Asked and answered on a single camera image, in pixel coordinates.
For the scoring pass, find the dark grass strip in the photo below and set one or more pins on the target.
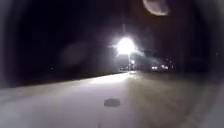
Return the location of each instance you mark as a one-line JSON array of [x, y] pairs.
[[166, 96]]

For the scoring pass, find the pale concrete path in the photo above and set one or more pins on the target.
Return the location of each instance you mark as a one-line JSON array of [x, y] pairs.
[[73, 106]]

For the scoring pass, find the round manhole cover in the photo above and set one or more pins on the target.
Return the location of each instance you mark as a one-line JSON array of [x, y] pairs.
[[112, 102]]

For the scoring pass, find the street lamp on pole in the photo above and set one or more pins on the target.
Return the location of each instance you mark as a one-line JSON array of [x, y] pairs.
[[126, 46]]

